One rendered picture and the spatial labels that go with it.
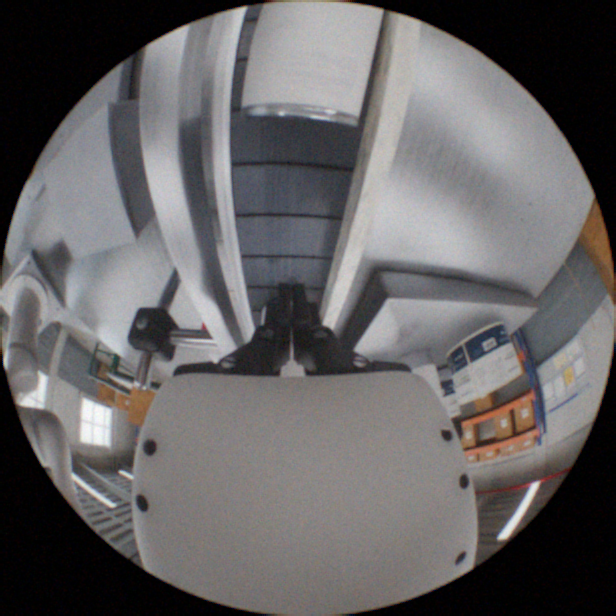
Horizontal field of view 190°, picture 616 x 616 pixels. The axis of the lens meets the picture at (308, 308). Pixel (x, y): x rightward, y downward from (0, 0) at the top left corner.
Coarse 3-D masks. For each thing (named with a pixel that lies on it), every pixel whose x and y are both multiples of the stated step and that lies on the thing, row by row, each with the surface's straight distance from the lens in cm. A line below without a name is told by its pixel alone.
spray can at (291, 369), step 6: (270, 300) 20; (276, 300) 20; (264, 306) 21; (264, 312) 20; (288, 366) 16; (294, 366) 17; (300, 366) 17; (282, 372) 16; (288, 372) 16; (294, 372) 16; (300, 372) 17
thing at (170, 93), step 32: (192, 32) 6; (160, 64) 6; (192, 64) 6; (160, 96) 6; (192, 96) 6; (160, 128) 6; (192, 128) 6; (160, 160) 6; (192, 160) 6; (160, 192) 6; (192, 192) 6; (160, 224) 6; (192, 224) 6; (192, 256) 7; (192, 288) 8; (224, 288) 9; (224, 320) 9; (224, 352) 12
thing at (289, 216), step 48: (240, 48) 15; (240, 96) 13; (240, 144) 13; (288, 144) 13; (336, 144) 13; (240, 192) 14; (288, 192) 14; (336, 192) 14; (240, 240) 16; (288, 240) 16; (336, 240) 16
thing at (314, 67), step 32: (320, 0) 10; (256, 32) 11; (288, 32) 9; (320, 32) 9; (352, 32) 9; (256, 64) 9; (288, 64) 8; (320, 64) 8; (352, 64) 9; (256, 96) 8; (288, 96) 8; (320, 96) 8; (352, 96) 9
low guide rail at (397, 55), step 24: (384, 24) 14; (408, 24) 13; (384, 48) 12; (408, 48) 12; (384, 72) 11; (408, 72) 11; (384, 96) 10; (408, 96) 11; (384, 120) 10; (360, 144) 12; (384, 144) 10; (360, 168) 11; (384, 168) 10; (360, 192) 10; (360, 216) 11; (360, 240) 12; (336, 264) 14; (336, 288) 14; (336, 312) 17
